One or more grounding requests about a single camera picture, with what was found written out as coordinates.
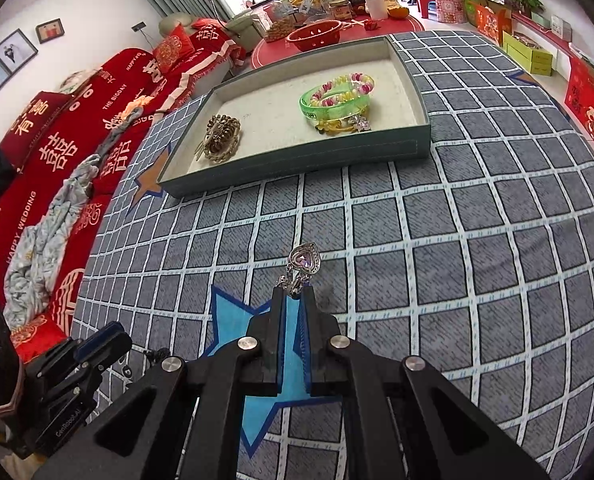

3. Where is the yellow bracelet with charms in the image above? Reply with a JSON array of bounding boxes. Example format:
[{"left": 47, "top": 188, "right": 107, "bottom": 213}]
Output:
[{"left": 313, "top": 112, "right": 373, "bottom": 137}]

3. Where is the green cardboard box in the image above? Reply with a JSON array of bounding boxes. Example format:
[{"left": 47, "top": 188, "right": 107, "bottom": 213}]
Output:
[{"left": 503, "top": 32, "right": 553, "bottom": 76}]

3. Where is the colourful beaded bracelet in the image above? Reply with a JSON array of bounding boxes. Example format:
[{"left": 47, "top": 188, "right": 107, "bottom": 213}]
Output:
[{"left": 308, "top": 71, "right": 376, "bottom": 109}]

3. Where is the green jewelry tray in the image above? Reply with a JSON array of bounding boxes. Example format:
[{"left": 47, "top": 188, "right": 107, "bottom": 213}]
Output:
[{"left": 158, "top": 36, "right": 431, "bottom": 198}]

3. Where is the red square pillow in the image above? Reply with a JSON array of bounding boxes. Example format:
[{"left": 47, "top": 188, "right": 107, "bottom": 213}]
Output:
[{"left": 153, "top": 24, "right": 194, "bottom": 74}]

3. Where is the small red framed picture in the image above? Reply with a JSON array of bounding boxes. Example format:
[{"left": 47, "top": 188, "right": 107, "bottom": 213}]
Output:
[{"left": 36, "top": 18, "right": 65, "bottom": 44}]

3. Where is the grey checked blanket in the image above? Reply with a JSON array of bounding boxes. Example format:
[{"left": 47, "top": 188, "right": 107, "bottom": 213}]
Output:
[{"left": 72, "top": 30, "right": 594, "bottom": 479}]

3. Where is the silver heart pendant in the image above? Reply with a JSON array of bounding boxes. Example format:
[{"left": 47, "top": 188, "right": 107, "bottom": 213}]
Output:
[{"left": 277, "top": 243, "right": 322, "bottom": 298}]

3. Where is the framed wall picture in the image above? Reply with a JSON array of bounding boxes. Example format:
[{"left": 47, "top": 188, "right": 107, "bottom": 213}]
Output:
[{"left": 0, "top": 29, "right": 38, "bottom": 74}]

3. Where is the green translucent bangle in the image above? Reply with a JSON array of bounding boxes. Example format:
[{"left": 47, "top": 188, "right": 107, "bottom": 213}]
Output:
[{"left": 298, "top": 73, "right": 375, "bottom": 122}]

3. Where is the red sofa cover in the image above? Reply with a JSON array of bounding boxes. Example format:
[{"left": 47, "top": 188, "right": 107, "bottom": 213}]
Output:
[{"left": 0, "top": 23, "right": 246, "bottom": 363}]

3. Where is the potted green plant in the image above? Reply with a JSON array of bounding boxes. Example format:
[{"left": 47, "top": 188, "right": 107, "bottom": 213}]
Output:
[{"left": 508, "top": 0, "right": 544, "bottom": 18}]

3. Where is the red colander bowl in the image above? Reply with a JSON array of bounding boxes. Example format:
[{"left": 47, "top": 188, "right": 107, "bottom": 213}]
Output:
[{"left": 286, "top": 20, "right": 344, "bottom": 52}]

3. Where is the white mug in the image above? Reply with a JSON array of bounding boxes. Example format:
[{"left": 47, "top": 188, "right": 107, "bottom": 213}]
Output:
[{"left": 365, "top": 0, "right": 388, "bottom": 21}]

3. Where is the brown wooden bead bracelet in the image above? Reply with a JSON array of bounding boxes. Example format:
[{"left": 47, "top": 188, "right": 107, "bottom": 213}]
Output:
[{"left": 194, "top": 114, "right": 243, "bottom": 165}]

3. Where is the light blue crumpled cloth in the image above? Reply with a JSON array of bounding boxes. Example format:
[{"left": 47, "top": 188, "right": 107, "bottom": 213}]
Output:
[{"left": 3, "top": 96, "right": 154, "bottom": 330}]

